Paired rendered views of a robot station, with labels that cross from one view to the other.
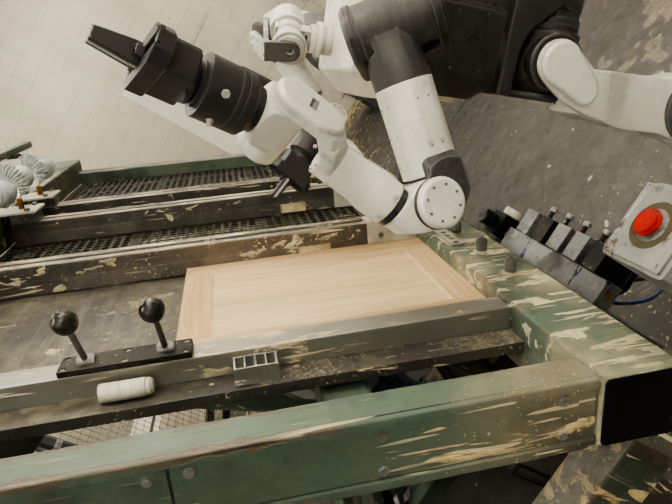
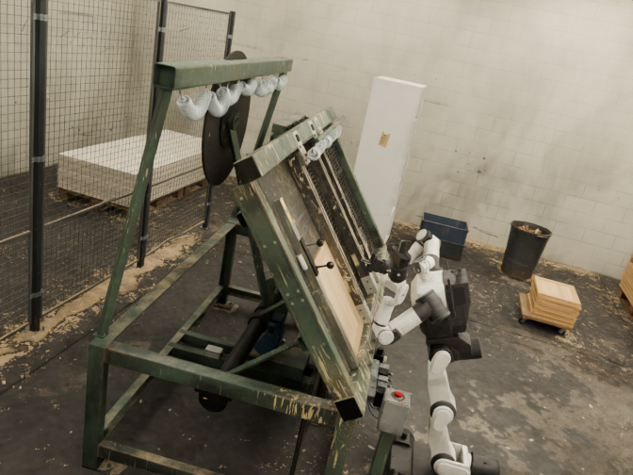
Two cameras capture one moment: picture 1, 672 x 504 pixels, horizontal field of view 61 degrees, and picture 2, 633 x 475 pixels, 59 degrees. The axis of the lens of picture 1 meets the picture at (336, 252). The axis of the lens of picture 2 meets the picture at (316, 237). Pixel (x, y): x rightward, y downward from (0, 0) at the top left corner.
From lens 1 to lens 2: 190 cm
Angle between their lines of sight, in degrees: 5
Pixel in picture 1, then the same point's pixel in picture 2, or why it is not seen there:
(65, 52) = (390, 11)
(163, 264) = (324, 231)
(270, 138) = (390, 285)
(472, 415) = (334, 365)
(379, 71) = (418, 307)
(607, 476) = (324, 408)
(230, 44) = (430, 126)
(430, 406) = (334, 353)
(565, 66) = (441, 360)
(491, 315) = (353, 363)
